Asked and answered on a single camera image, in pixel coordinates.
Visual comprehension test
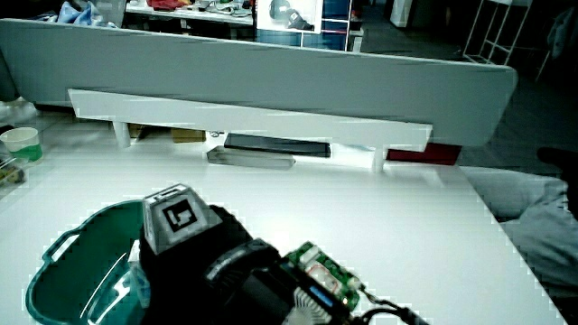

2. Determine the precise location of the person's right hand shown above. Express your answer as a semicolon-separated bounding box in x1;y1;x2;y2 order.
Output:
137;183;255;325

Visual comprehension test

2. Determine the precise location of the green plastic basket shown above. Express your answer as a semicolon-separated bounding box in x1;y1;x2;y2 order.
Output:
24;200;151;325

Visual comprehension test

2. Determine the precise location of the person's right forearm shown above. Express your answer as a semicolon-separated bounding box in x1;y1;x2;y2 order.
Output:
203;238;365;325

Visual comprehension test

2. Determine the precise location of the grey flat case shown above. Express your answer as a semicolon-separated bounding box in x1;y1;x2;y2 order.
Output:
206;144;297;172

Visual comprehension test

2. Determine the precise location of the brown cardboard box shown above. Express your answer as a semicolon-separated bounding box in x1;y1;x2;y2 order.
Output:
171;127;208;144

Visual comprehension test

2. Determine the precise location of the black flat keyboard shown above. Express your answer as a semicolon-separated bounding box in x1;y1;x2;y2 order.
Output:
223;132;332;159

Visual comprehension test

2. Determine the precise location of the white desk shelf riser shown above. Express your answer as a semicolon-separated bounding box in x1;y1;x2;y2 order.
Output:
67;88;434;173

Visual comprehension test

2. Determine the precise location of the snack packet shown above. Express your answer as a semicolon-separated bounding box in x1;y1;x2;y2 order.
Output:
0;155;27;190

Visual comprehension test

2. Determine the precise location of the white green paper cup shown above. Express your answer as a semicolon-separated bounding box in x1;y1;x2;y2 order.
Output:
0;126;45;166

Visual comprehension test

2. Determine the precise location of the grey desk partition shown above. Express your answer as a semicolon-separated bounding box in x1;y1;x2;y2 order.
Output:
0;18;519;148

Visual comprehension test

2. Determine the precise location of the cluttered background table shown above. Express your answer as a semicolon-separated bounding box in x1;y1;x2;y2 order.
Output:
125;2;255;27

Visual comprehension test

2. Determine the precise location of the red cloth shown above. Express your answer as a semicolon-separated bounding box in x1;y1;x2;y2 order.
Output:
145;0;191;12

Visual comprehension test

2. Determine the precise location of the red box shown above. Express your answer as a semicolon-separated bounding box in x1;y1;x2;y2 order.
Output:
386;142;463;167

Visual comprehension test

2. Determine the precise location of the blue cloth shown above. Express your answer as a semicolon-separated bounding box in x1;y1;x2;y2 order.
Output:
54;0;106;27

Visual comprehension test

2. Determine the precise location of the white poster with dark object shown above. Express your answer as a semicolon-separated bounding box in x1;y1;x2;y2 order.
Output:
255;0;325;35

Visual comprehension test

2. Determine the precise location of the blue cabinet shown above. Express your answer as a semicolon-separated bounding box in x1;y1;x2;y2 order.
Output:
256;0;354;52

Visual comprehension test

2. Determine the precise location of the person's grey trouser leg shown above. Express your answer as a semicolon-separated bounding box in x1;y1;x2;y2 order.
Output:
460;165;578;300

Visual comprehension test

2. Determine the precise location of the white metal rack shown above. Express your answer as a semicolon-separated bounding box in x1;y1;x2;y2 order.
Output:
462;0;535;67

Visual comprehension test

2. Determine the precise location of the black cable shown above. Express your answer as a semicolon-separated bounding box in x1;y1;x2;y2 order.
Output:
356;291;431;325

